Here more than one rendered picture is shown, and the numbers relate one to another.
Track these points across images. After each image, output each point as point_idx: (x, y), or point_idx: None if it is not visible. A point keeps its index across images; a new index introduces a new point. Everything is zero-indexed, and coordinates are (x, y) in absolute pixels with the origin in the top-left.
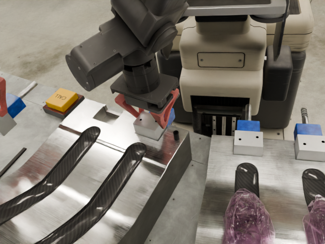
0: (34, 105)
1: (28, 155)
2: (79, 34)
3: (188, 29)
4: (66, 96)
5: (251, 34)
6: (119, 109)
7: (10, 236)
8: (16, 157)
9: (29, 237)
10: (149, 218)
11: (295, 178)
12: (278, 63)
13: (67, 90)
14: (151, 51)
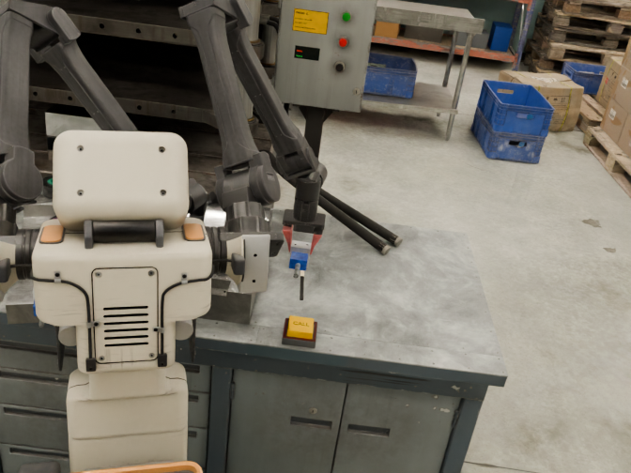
0: (338, 333)
1: (293, 297)
2: None
3: (176, 375)
4: (295, 325)
5: (88, 373)
6: (236, 341)
7: (220, 214)
8: (300, 292)
9: (210, 217)
10: None
11: None
12: (41, 465)
13: (300, 330)
14: None
